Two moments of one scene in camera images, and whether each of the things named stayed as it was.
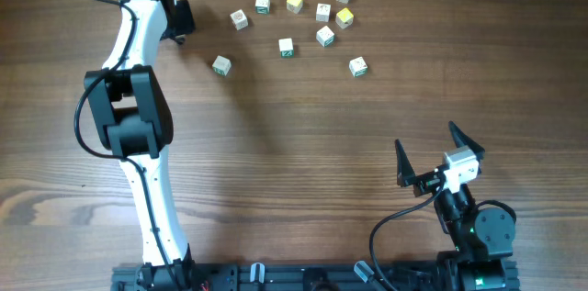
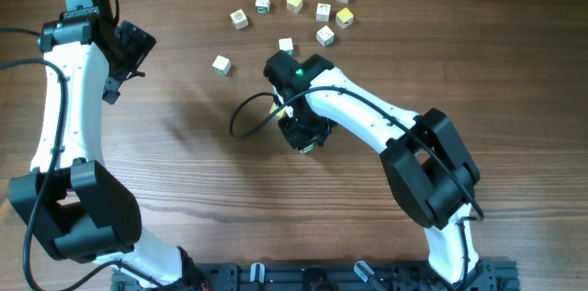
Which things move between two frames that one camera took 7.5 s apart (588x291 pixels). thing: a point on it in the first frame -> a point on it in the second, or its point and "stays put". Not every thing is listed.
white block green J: x=358 y=67 -> x=311 y=147
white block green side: x=263 y=5 stays put
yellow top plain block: x=294 y=3 stays put
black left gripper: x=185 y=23 -> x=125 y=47
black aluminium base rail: x=421 y=275 stays put
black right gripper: x=426 y=182 -> x=299 y=139
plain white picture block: x=221 y=65 stays put
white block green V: x=325 y=37 stays put
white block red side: x=322 y=12 stays put
